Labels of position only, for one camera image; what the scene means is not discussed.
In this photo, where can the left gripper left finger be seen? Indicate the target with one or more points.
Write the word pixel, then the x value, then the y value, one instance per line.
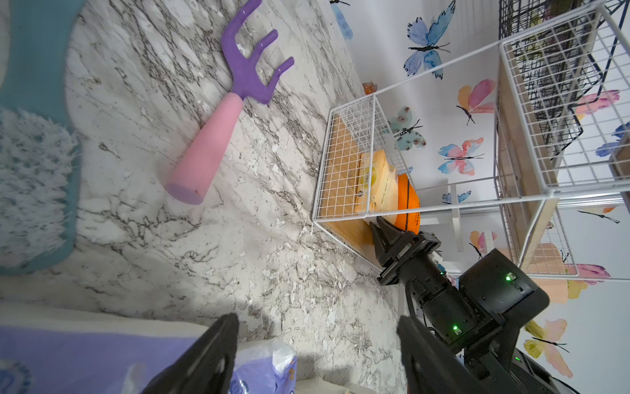
pixel 206 367

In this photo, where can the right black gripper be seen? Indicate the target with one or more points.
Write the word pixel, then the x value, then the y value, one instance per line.
pixel 405 259

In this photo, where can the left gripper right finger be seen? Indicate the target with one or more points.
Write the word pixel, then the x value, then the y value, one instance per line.
pixel 429 366

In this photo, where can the yellow tissue pack bottom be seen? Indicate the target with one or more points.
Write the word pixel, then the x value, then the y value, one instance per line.
pixel 377 187

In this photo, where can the purple tissue pack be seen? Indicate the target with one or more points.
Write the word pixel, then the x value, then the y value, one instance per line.
pixel 51 350
pixel 267 366

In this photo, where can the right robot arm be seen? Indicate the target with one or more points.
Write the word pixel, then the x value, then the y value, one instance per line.
pixel 510 299

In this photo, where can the white lower step shelf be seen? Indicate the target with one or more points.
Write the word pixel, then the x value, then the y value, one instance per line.
pixel 452 212

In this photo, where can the purple garden fork toy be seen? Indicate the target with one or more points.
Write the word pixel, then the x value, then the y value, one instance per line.
pixel 197 168

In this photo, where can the teal cleaning brush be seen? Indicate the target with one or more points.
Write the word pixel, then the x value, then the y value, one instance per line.
pixel 40 149

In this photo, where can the white wire shelf rack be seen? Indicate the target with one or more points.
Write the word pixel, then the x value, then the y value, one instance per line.
pixel 431 71

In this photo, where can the black wire wall basket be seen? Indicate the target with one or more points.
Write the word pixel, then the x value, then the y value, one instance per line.
pixel 564 88

